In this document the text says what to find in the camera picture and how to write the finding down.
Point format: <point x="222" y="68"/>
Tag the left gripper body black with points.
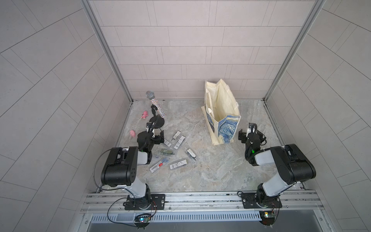
<point x="156" y="140"/>

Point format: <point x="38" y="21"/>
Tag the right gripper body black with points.
<point x="244" y="139"/>

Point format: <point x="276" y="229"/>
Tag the clear compass case white label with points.
<point x="180" y="141"/>

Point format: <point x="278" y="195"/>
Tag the clear compass case gold label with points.
<point x="191" y="153"/>

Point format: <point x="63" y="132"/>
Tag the clear compass case wide label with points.
<point x="178" y="164"/>

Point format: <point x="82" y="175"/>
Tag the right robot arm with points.
<point x="291" y="164"/>

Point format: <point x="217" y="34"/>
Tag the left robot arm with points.
<point x="119" y="171"/>

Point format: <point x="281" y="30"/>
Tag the clear compass case barcode label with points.
<point x="167" y="143"/>

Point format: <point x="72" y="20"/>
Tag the small clear compass case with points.
<point x="176" y="135"/>

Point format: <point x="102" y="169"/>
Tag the black microphone stand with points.
<point x="156" y="119"/>

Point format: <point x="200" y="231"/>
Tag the pink toy figure far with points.
<point x="144" y="115"/>

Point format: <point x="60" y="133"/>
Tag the clear case red white label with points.
<point x="162" y="162"/>

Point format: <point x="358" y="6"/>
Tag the glitter microphone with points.
<point x="151" y="96"/>

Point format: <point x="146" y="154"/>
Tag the right controller board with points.
<point x="268" y="218"/>

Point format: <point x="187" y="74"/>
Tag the controller board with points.
<point x="268" y="218"/>
<point x="142" y="220"/>

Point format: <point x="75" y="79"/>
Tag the left controller board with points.
<point x="142" y="220"/>

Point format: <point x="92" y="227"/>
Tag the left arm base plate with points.
<point x="155" y="201"/>

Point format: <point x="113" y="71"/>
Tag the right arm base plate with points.
<point x="258" y="200"/>

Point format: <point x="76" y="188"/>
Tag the aluminium mounting rail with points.
<point x="202" y="201"/>

